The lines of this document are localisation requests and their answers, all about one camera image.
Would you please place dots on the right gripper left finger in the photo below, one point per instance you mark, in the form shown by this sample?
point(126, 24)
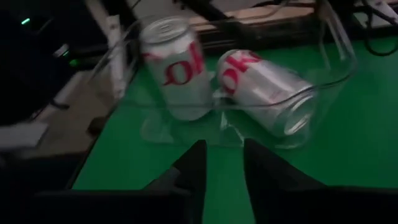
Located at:
point(189, 168)

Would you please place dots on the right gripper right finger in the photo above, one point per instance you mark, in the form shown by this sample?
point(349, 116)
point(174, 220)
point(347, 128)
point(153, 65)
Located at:
point(267, 174)

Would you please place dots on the silver Diet Coke can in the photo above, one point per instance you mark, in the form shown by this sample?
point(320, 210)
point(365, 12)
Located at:
point(177, 87)
point(267, 84)

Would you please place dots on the clear plastic bin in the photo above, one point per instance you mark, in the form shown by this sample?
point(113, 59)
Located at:
point(155, 130)

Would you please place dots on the green table mat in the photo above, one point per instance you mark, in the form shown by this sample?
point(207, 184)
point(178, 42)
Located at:
point(357, 140)

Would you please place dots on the black device with green light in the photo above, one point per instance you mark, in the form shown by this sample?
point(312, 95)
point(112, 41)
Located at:
point(31, 77)

